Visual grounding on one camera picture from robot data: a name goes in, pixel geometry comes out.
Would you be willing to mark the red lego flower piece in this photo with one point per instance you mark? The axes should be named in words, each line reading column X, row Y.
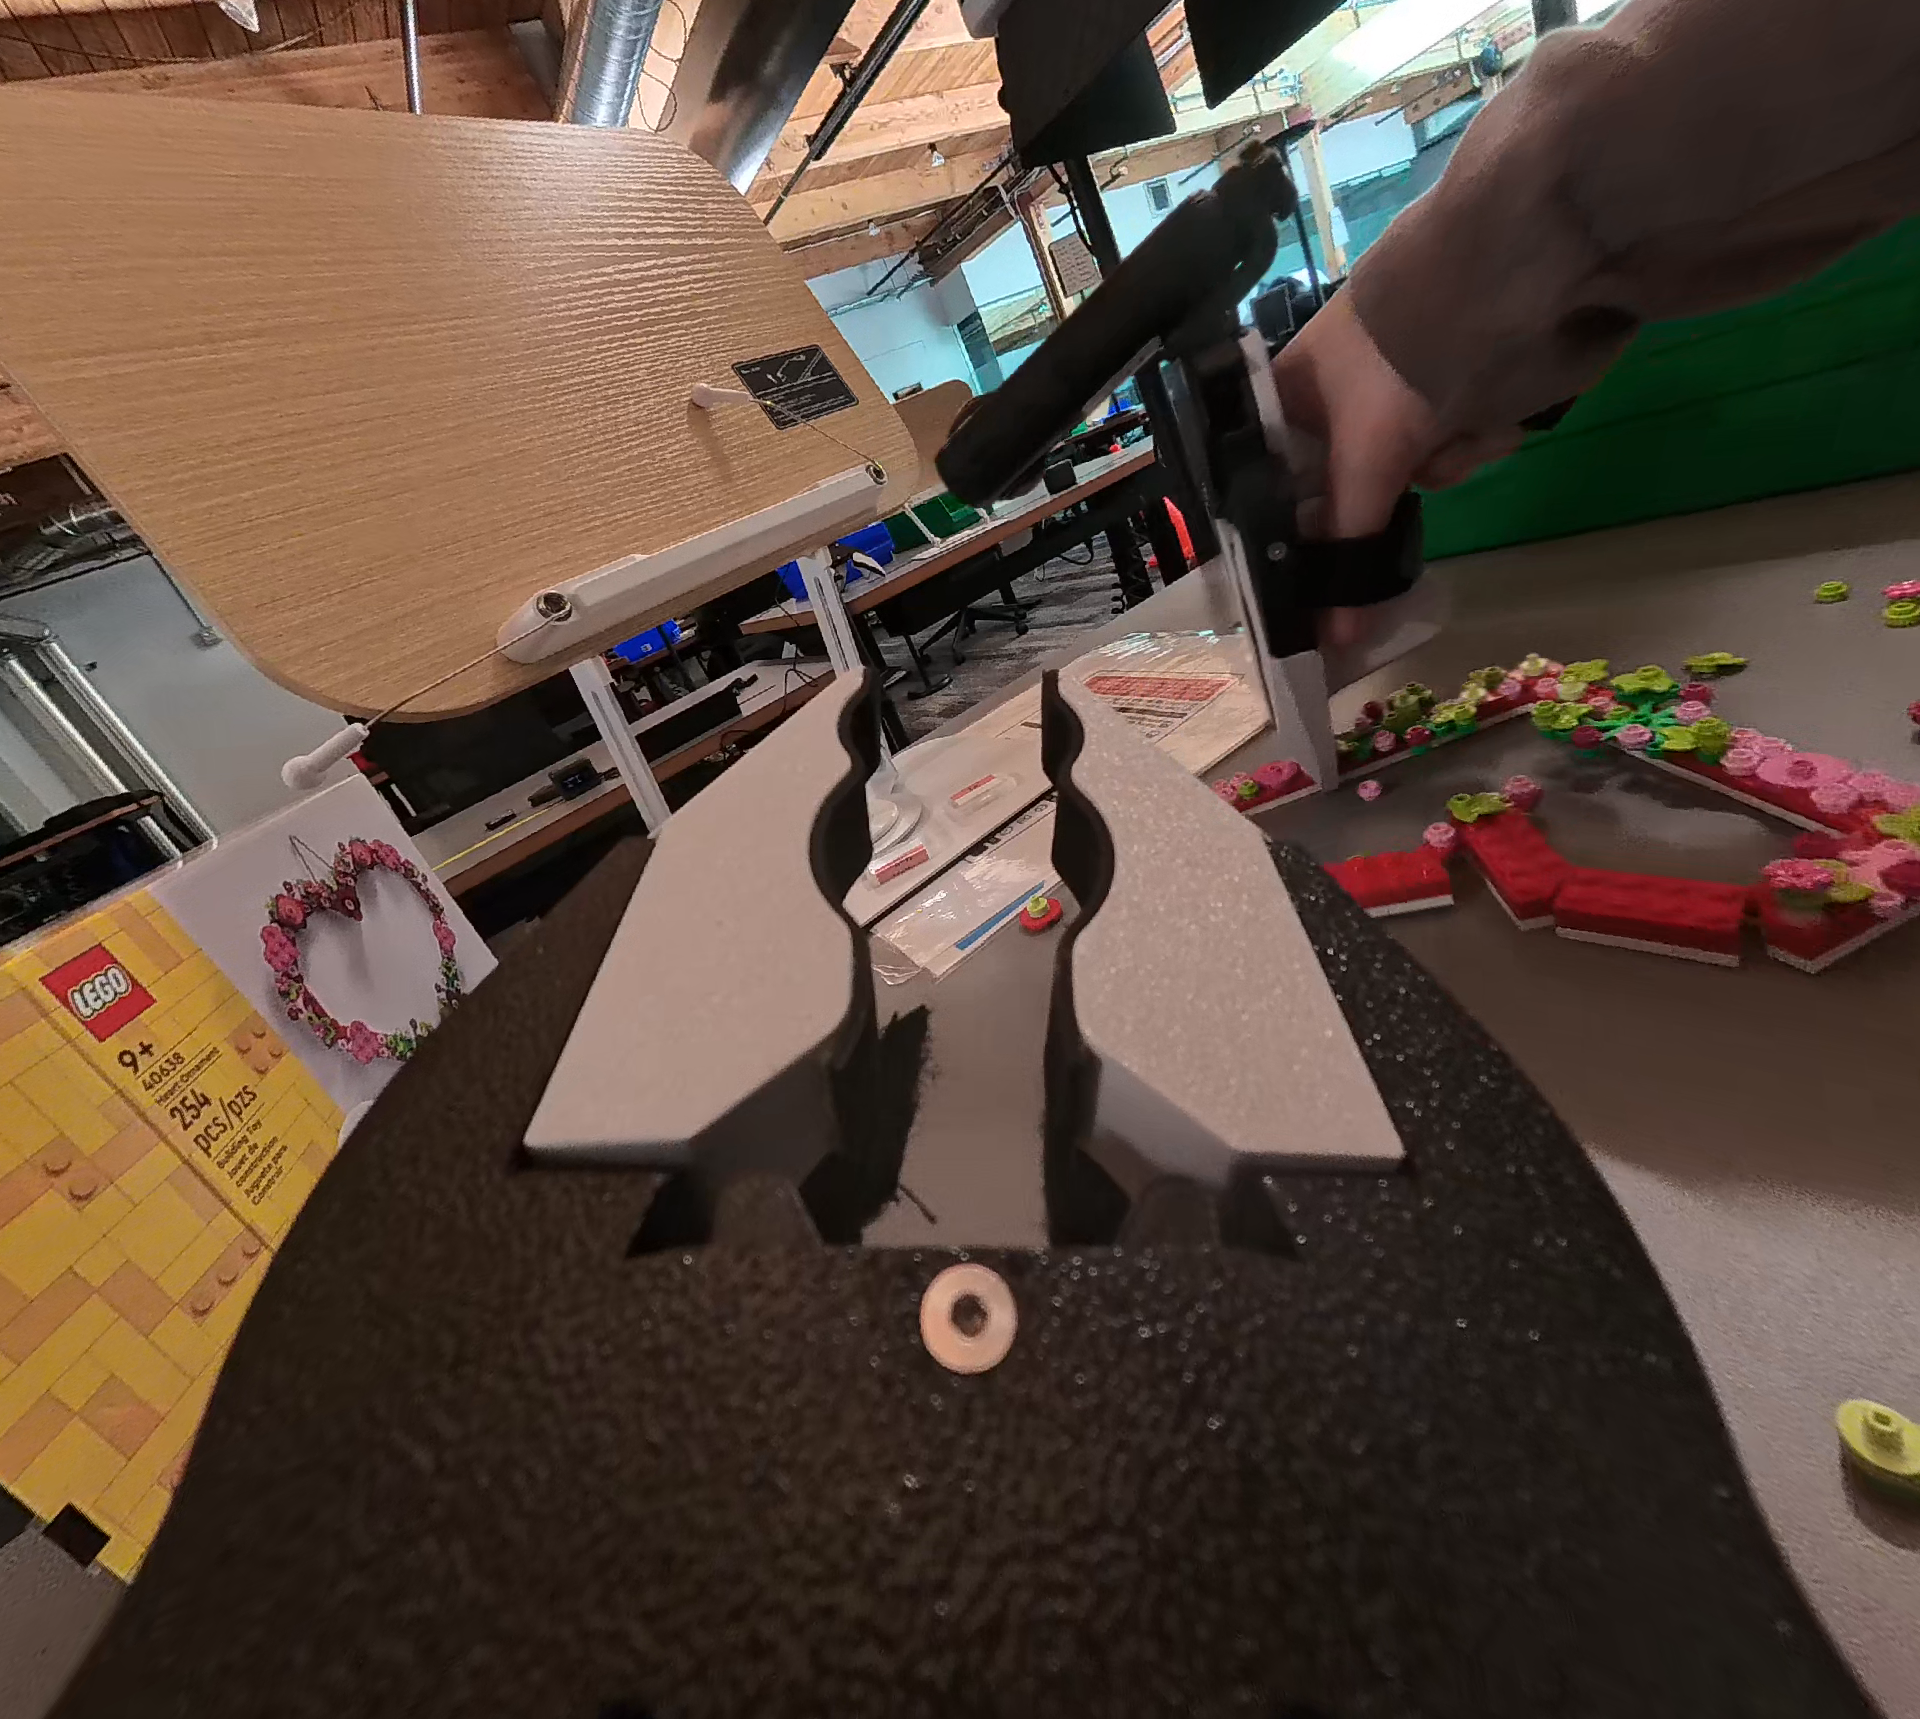
column 1041, row 914

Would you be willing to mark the green panel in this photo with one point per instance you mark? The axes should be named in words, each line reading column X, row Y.
column 1725, row 400

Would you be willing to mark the white table stand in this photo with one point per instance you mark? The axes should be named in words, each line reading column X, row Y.
column 629, row 758

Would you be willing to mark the tilted wooden table top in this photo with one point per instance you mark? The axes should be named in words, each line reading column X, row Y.
column 375, row 370

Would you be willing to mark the person's right hand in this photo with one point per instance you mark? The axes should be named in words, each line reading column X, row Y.
column 1349, row 430

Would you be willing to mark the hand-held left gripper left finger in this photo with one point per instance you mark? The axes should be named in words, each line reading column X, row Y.
column 704, row 969

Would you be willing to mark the clear bag with paper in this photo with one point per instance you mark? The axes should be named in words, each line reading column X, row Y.
column 960, row 933

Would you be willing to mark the white lever bar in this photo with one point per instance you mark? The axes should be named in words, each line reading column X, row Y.
column 674, row 567

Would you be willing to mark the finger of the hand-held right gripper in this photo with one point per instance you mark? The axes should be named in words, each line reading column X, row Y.
column 1293, row 715

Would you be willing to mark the lime round lego plate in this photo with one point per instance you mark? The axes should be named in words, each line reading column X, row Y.
column 1882, row 1448

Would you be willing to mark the LEGO instruction booklet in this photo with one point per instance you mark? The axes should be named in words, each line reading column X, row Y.
column 1155, row 707

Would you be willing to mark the background office desk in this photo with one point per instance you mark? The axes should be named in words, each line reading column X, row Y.
column 1019, row 519

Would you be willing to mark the red heart lego frame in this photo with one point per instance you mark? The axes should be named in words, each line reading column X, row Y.
column 1649, row 913

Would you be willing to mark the person's right forearm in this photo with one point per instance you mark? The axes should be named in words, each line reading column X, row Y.
column 1649, row 130

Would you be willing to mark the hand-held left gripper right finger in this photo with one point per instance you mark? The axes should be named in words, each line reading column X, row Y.
column 1199, row 983

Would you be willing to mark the yellow lego set box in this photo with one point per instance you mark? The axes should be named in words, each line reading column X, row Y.
column 135, row 1224

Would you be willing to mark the clear plastic bag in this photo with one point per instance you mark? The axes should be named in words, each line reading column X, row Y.
column 960, row 804

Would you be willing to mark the black office chair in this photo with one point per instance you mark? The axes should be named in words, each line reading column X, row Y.
column 967, row 617

